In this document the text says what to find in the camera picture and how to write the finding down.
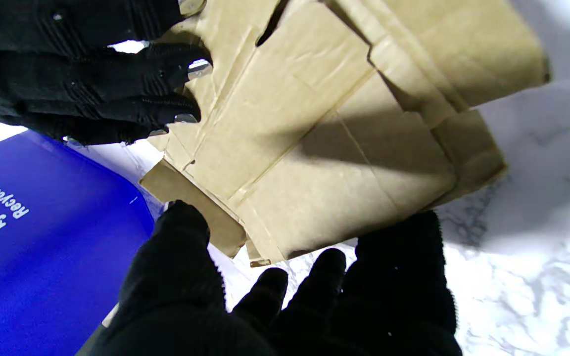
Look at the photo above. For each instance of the brown cardboard box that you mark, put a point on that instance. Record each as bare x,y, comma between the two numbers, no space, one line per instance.
314,148

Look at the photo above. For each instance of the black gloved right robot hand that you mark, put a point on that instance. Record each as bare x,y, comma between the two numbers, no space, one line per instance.
57,79

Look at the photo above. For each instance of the blue plastic recycling bin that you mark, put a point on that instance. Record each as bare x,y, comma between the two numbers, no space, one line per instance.
57,257

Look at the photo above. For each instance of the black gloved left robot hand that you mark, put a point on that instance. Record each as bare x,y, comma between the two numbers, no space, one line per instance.
176,296

